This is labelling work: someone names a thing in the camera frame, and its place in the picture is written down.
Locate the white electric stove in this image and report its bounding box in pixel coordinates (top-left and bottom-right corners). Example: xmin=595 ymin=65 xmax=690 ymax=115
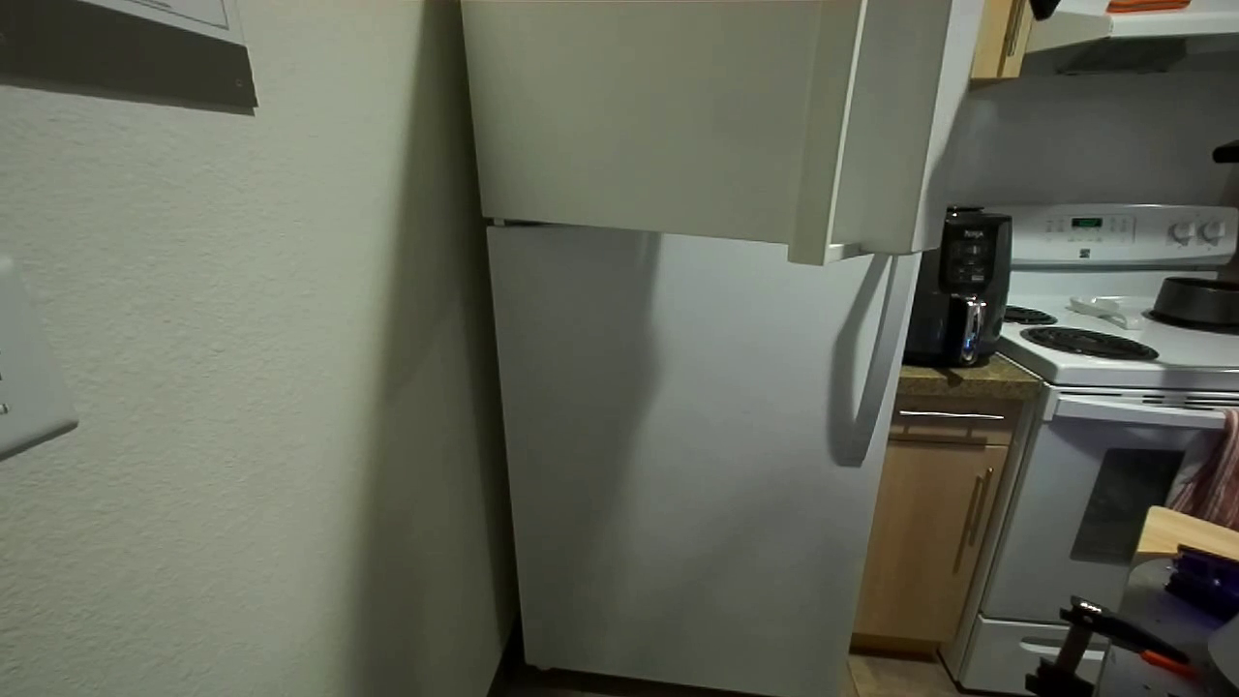
xmin=943 ymin=203 xmax=1239 ymax=697

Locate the white switch plate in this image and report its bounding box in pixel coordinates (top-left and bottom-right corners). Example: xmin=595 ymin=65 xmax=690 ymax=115
xmin=0 ymin=247 xmax=80 ymax=462

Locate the dark blue object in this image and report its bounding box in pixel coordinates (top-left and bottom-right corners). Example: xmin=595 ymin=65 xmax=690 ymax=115
xmin=1166 ymin=542 xmax=1239 ymax=625

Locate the wooden upper cabinet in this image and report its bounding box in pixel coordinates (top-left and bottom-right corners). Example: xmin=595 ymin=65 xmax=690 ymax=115
xmin=968 ymin=0 xmax=1037 ymax=87

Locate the black coffee maker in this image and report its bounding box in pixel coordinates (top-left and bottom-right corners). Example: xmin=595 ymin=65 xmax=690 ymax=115
xmin=902 ymin=207 xmax=1018 ymax=377

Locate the metal drawer handle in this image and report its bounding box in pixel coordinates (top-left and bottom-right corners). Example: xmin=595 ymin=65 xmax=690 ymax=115
xmin=894 ymin=408 xmax=1010 ymax=430

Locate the red kitchen towel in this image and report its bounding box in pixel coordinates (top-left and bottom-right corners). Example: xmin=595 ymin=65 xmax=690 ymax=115
xmin=1166 ymin=401 xmax=1239 ymax=534

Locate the wooden base cabinet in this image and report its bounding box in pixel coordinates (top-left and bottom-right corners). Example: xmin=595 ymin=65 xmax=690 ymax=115
xmin=849 ymin=383 xmax=1054 ymax=661

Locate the light wooden board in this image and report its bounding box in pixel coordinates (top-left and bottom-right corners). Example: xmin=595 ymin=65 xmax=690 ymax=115
xmin=1130 ymin=503 xmax=1239 ymax=568

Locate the large black coil burner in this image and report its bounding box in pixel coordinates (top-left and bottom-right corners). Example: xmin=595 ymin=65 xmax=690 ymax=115
xmin=1018 ymin=324 xmax=1160 ymax=363

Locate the black clamp stand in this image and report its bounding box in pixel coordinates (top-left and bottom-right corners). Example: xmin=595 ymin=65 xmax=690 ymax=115
xmin=1023 ymin=591 xmax=1208 ymax=697

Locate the metal cabinet door handle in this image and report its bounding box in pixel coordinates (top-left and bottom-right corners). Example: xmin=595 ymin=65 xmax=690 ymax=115
xmin=953 ymin=470 xmax=1000 ymax=578

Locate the brown speckled countertop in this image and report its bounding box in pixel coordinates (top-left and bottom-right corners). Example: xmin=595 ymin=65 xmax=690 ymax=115
xmin=894 ymin=351 xmax=1054 ymax=409

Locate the white range hood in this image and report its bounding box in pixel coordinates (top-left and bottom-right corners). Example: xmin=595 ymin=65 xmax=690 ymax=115
xmin=1023 ymin=0 xmax=1239 ymax=63

